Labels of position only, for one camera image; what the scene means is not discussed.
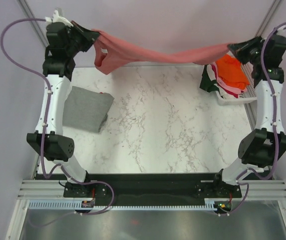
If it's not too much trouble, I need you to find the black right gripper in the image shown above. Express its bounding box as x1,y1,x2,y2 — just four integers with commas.
229,34,266,66

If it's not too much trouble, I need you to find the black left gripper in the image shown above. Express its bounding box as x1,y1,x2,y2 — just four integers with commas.
66,21,101,58

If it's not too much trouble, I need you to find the salmon pink t shirt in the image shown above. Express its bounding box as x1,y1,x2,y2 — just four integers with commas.
94,30,228,75

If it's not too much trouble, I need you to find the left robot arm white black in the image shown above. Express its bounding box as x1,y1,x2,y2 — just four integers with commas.
27,21,100,198

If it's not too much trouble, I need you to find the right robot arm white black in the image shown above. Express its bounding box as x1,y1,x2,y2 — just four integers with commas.
212,33,286,197

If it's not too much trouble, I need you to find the orange t shirt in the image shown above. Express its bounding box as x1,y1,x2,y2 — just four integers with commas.
215,54,250,91

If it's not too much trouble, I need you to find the light pink t shirt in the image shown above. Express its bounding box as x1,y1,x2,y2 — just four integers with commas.
211,63,247,95

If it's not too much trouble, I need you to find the white plastic laundry basket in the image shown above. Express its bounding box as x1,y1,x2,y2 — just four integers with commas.
207,62,256,106

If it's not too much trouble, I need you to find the magenta red t shirt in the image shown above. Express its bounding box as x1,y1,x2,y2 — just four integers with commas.
211,63,242,100

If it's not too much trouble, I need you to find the dark green white garment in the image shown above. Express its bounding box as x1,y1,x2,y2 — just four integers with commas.
199,65,219,93

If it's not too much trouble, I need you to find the folded grey t shirt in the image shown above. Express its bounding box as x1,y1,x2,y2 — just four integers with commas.
63,86,114,133

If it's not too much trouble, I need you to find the right aluminium frame post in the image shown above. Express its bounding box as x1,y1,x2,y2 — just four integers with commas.
255,0,283,37

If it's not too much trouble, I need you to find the aluminium frame post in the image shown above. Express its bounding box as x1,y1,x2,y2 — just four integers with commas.
17,0,48,48
255,0,283,37

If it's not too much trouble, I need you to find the left aluminium frame post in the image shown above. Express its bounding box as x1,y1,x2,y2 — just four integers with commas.
17,0,48,48

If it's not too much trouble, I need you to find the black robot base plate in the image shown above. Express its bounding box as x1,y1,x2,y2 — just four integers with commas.
35,171,241,207

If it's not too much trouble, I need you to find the white slotted cable duct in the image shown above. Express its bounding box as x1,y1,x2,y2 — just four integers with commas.
28,198,218,211

